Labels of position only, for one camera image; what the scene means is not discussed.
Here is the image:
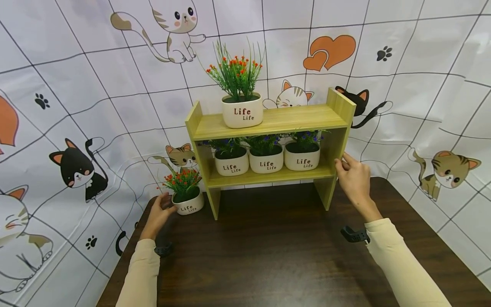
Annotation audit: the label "person's right hand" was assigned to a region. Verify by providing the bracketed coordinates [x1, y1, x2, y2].
[334, 152, 384, 223]

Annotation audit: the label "person's left hand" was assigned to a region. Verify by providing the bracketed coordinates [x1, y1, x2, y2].
[139, 192, 178, 241]

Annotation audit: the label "light wooden two-tier shelf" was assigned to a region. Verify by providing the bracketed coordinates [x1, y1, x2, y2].
[185, 88, 357, 221]

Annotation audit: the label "person's left forearm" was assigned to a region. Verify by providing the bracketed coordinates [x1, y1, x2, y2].
[115, 238, 161, 307]

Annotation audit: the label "white potted plant red flowers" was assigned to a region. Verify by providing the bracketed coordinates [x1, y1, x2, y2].
[156, 167, 205, 216]
[198, 38, 266, 129]

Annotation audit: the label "black wrist band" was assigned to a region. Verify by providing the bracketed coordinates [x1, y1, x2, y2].
[153, 242, 173, 258]
[340, 226, 371, 244]

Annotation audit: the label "white potted plant blue flowers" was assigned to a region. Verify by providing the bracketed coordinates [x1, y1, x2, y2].
[203, 138, 250, 177]
[283, 130, 327, 172]
[241, 135, 285, 174]

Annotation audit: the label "person's right forearm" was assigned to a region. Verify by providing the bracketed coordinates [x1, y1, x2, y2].
[364, 218, 453, 307]

